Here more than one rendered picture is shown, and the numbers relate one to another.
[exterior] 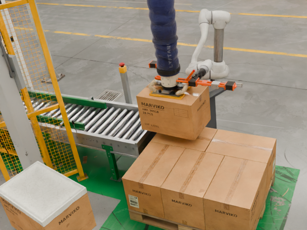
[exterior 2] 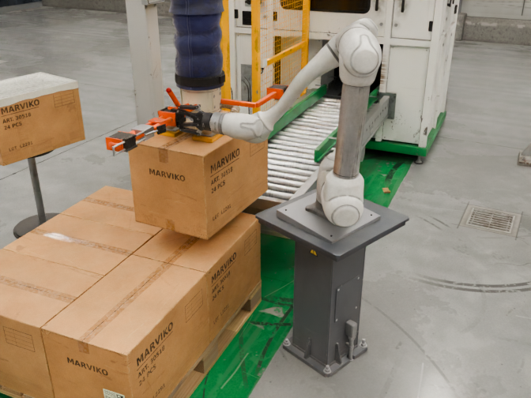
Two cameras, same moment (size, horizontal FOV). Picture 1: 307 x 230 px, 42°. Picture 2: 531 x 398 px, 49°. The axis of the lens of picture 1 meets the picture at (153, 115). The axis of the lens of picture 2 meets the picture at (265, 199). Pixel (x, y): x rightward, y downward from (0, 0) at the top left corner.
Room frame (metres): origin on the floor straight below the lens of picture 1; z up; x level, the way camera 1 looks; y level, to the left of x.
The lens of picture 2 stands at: (3.37, -2.86, 1.95)
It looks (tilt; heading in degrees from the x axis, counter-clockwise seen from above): 25 degrees down; 82
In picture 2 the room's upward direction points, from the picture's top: straight up
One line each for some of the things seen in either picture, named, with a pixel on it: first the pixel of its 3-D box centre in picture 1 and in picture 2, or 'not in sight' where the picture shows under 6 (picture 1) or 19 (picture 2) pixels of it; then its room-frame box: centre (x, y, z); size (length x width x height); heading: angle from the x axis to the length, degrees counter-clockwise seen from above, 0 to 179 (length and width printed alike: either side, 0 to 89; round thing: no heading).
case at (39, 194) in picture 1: (46, 207); (23, 116); (2.30, 0.92, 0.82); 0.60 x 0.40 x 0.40; 46
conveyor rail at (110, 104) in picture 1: (82, 103); (348, 149); (4.45, 0.88, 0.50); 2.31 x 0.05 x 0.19; 59
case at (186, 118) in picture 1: (174, 107); (203, 167); (3.41, -0.22, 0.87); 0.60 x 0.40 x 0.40; 56
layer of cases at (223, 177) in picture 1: (202, 173); (118, 285); (2.97, -0.39, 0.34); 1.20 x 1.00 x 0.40; 59
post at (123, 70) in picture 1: (129, 102); not in sight; (4.30, 0.28, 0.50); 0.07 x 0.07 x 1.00; 59
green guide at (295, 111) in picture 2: (27, 117); (288, 112); (4.13, 1.49, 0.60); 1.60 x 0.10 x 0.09; 59
